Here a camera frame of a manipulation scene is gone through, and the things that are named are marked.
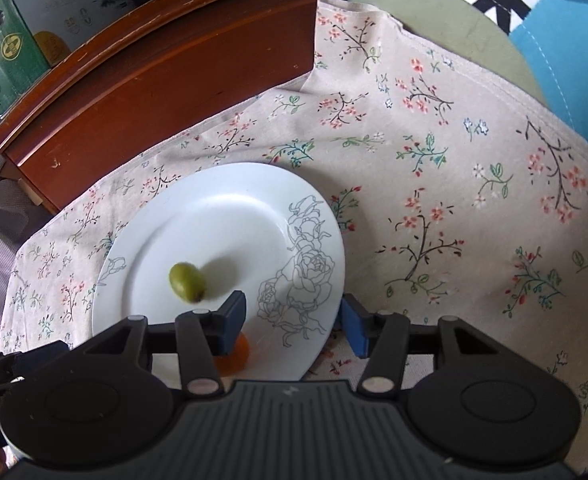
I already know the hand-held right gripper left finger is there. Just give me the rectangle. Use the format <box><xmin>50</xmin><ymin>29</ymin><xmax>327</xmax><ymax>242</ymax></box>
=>
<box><xmin>71</xmin><ymin>290</ymin><xmax>249</xmax><ymax>395</ymax></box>

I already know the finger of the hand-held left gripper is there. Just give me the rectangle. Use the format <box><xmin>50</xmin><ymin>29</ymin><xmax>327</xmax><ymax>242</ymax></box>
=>
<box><xmin>0</xmin><ymin>341</ymin><xmax>72</xmax><ymax>401</ymax></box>

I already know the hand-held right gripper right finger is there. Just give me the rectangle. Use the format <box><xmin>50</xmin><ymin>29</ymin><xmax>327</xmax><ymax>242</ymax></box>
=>
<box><xmin>338</xmin><ymin>294</ymin><xmax>519</xmax><ymax>395</ymax></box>

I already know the small orange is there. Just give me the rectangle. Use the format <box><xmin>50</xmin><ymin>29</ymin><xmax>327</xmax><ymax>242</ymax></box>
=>
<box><xmin>213</xmin><ymin>332</ymin><xmax>251</xmax><ymax>375</ymax></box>

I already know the small green jujube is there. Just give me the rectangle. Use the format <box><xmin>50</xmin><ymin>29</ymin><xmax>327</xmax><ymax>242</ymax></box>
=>
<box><xmin>169</xmin><ymin>262</ymin><xmax>207</xmax><ymax>304</ymax></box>

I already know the white plate with rose drawing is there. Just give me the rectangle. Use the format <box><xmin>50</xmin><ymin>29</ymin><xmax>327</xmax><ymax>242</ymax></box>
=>
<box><xmin>91</xmin><ymin>162</ymin><xmax>347</xmax><ymax>381</ymax></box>

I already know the floral tablecloth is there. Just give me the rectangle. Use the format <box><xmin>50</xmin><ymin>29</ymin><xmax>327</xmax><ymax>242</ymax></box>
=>
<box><xmin>0</xmin><ymin>0</ymin><xmax>588</xmax><ymax>480</ymax></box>

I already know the brown wooden nightstand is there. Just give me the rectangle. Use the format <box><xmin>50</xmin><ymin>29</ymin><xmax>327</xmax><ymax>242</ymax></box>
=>
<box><xmin>0</xmin><ymin>0</ymin><xmax>355</xmax><ymax>211</ymax></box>

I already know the green and white carton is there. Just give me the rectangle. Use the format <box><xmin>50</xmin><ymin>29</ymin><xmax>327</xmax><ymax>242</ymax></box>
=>
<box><xmin>0</xmin><ymin>0</ymin><xmax>137</xmax><ymax>121</ymax></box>

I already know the pale green bed sheet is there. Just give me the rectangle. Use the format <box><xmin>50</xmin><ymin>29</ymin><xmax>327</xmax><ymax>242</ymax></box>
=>
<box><xmin>344</xmin><ymin>0</ymin><xmax>549</xmax><ymax>106</ymax></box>

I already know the blue printed blanket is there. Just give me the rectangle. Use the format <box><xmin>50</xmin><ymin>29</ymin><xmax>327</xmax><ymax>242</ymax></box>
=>
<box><xmin>389</xmin><ymin>0</ymin><xmax>588</xmax><ymax>166</ymax></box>

